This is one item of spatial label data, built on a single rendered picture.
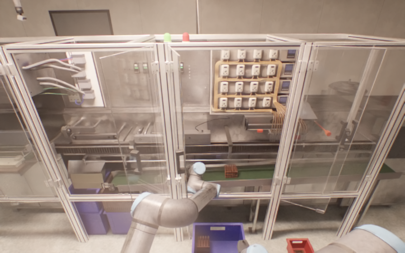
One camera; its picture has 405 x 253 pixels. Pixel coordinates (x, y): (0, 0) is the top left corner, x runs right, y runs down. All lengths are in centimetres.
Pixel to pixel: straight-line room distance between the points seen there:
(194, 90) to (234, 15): 291
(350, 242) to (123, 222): 200
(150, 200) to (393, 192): 258
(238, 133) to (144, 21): 330
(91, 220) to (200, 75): 170
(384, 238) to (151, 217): 73
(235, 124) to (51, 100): 173
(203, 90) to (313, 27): 357
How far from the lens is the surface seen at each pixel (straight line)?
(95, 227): 246
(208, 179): 183
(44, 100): 241
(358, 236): 59
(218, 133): 201
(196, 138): 166
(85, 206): 226
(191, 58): 184
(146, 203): 95
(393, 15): 596
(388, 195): 301
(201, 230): 189
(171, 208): 91
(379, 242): 59
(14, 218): 318
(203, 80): 188
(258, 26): 470
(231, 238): 199
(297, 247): 238
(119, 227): 236
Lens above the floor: 190
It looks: 27 degrees down
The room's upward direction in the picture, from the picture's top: straight up
